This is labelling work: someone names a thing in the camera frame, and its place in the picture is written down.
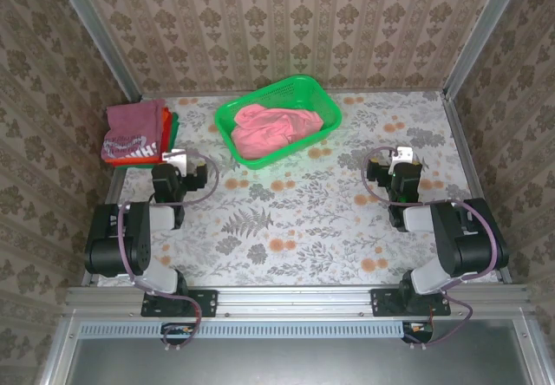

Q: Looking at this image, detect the pink t-shirt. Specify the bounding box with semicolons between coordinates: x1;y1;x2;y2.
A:
230;103;325;160

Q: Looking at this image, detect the green plastic basket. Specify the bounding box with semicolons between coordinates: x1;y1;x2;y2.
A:
214;75;343;171

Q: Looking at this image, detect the folded maroon printed t-shirt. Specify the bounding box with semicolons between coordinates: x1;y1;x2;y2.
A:
101;98;167;163

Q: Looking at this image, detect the floral table cover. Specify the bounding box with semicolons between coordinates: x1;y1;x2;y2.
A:
97;90;504;286

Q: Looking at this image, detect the grey metal panel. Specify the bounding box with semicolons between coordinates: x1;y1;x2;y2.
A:
64;336;534;385

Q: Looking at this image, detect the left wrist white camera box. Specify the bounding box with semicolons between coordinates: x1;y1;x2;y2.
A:
162;149;189;176

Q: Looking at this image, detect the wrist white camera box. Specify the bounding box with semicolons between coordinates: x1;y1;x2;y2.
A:
162;149;189;176
388;145;414;174

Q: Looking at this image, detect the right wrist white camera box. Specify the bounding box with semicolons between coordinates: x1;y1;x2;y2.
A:
388;145;414;174

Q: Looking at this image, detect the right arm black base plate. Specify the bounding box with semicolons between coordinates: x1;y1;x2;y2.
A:
370;288;451;318

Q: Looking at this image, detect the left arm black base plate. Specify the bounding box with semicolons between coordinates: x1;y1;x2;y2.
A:
140;288;218;318

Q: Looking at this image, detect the black cable outlet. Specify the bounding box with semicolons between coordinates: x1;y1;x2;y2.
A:
160;322;197;346
401;320;434;345

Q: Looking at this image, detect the aluminium mounting rail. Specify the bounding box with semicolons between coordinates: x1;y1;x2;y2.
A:
64;285;532;316

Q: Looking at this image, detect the aluminium frame post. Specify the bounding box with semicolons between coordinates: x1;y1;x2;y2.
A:
49;0;142;102
442;0;529;100

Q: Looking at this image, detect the grey slotted cable duct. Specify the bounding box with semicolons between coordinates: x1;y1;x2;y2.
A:
80;320;404;339

